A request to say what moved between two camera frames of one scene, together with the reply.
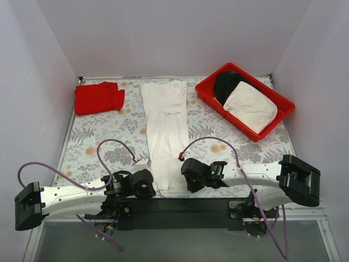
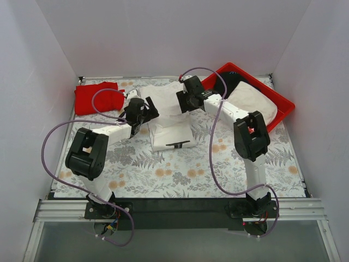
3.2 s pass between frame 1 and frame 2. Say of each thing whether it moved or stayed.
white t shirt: moved
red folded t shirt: stayed
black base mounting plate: stayed
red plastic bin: stayed
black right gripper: moved
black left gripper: moved
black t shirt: stayed
